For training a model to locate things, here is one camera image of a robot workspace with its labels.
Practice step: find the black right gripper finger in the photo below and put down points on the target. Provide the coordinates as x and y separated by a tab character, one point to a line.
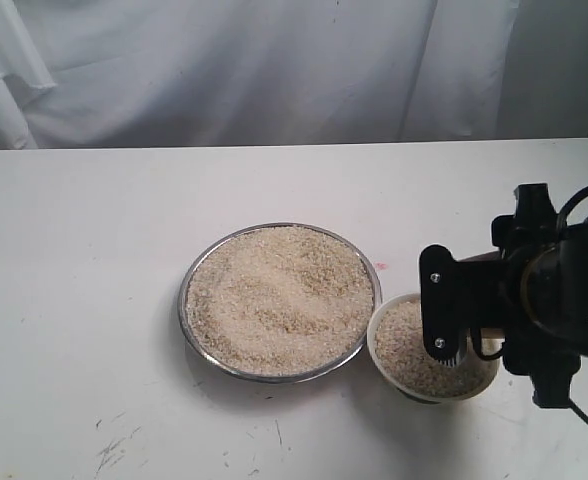
443	321

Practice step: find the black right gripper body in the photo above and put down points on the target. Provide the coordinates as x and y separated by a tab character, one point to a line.
520	238

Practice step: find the brown wooden cup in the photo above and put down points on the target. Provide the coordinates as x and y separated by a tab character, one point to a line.
484	294

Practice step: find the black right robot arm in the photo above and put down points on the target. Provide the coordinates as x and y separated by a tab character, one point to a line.
525	303

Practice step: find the white ceramic bowl with rice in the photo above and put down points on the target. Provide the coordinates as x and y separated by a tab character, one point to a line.
395	344

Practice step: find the steel plate with rice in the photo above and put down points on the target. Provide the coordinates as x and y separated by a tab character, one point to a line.
278	303

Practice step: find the white backdrop curtain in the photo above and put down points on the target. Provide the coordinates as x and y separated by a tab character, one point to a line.
99	74

